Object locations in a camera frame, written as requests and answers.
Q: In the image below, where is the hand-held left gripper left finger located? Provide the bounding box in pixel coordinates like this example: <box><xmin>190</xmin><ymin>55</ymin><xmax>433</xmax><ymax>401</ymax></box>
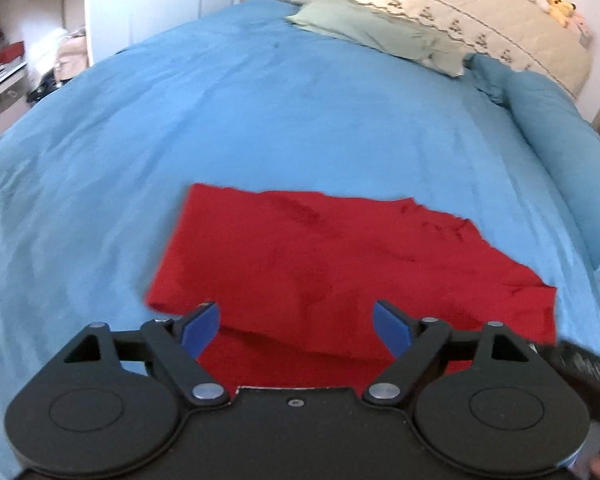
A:
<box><xmin>61</xmin><ymin>301</ymin><xmax>231</xmax><ymax>407</ymax></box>

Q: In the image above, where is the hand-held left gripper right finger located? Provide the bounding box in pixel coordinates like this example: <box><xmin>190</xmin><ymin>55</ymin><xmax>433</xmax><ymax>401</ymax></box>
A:
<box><xmin>362</xmin><ymin>300</ymin><xmax>536</xmax><ymax>406</ymax></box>

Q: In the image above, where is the red cloth garment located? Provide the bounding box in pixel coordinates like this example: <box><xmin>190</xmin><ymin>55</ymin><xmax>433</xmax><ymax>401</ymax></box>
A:
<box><xmin>145</xmin><ymin>183</ymin><xmax>559</xmax><ymax>391</ymax></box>

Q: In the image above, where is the blue rolled duvet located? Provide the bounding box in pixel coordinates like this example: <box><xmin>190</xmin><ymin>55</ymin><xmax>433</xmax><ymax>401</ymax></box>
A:
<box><xmin>464</xmin><ymin>52</ymin><xmax>600</xmax><ymax>307</ymax></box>

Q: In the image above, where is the beige bag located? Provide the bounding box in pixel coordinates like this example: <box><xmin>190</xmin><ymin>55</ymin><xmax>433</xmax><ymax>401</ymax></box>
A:
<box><xmin>55</xmin><ymin>35</ymin><xmax>90</xmax><ymax>83</ymax></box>

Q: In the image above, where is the green pillow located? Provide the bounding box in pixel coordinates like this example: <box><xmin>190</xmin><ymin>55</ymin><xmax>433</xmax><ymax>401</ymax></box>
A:
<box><xmin>285</xmin><ymin>0</ymin><xmax>467</xmax><ymax>79</ymax></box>

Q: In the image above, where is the white wardrobe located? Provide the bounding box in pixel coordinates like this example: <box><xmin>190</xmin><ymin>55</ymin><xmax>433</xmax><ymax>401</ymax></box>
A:
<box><xmin>84</xmin><ymin>0</ymin><xmax>243</xmax><ymax>67</ymax></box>

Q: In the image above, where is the beige patterned headboard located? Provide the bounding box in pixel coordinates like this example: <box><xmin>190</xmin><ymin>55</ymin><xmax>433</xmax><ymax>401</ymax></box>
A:
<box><xmin>256</xmin><ymin>0</ymin><xmax>594</xmax><ymax>102</ymax></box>

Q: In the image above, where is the white shelf unit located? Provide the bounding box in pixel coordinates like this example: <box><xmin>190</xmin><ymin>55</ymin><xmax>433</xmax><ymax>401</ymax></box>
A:
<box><xmin>0</xmin><ymin>0</ymin><xmax>95</xmax><ymax>153</ymax></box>

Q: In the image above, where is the yellow plush toy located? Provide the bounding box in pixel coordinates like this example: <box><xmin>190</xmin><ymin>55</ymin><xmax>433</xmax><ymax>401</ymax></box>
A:
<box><xmin>546</xmin><ymin>0</ymin><xmax>579</xmax><ymax>29</ymax></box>

